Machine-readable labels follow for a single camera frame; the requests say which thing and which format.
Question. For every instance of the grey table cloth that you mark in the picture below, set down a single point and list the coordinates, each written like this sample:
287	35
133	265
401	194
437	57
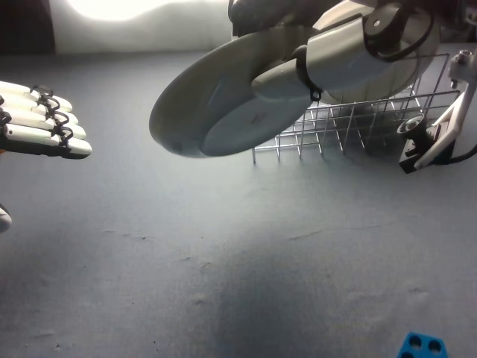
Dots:
261	242

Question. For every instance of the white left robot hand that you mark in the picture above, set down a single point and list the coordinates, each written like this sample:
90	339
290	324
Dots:
30	127

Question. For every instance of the blue pentagon block with holes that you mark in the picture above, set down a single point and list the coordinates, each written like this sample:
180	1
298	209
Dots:
421	347

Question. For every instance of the white backdrop cloth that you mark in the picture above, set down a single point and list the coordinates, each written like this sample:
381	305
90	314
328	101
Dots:
149	33

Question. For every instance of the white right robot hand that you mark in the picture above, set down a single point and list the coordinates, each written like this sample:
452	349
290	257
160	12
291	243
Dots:
335	48

